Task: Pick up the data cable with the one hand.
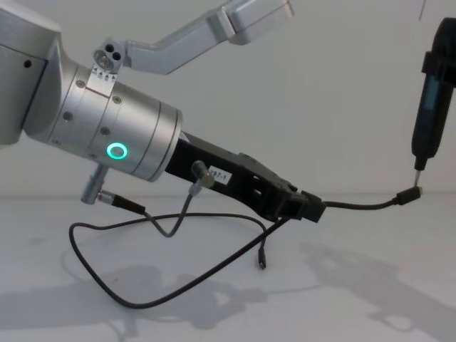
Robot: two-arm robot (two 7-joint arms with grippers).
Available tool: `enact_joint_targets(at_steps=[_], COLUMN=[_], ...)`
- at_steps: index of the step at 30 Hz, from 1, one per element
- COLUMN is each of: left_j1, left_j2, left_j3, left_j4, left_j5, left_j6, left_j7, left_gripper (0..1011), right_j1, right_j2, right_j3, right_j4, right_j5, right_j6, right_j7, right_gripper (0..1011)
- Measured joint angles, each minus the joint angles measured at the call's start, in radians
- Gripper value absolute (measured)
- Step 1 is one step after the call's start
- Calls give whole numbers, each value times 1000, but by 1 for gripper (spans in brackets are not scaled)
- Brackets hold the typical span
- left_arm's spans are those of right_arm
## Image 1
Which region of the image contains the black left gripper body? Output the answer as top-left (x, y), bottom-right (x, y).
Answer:
top-left (165, 132), bottom-right (265, 217)

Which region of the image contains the black cable with small plugs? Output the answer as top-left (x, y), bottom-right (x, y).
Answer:
top-left (67, 185), bottom-right (423, 309)

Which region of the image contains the thin dark robot wrist cable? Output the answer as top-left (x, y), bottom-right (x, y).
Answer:
top-left (81, 160), bottom-right (215, 238)

